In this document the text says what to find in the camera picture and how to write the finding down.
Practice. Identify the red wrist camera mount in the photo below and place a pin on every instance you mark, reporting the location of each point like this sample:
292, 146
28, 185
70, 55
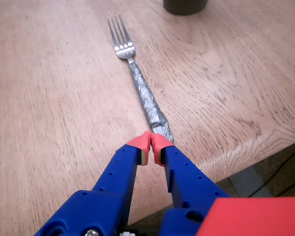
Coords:
248, 218

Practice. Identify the gray NYU tumbler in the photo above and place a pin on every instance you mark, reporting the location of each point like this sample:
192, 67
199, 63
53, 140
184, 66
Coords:
184, 6

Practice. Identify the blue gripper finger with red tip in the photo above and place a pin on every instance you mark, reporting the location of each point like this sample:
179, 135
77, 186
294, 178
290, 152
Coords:
186, 177
118, 172

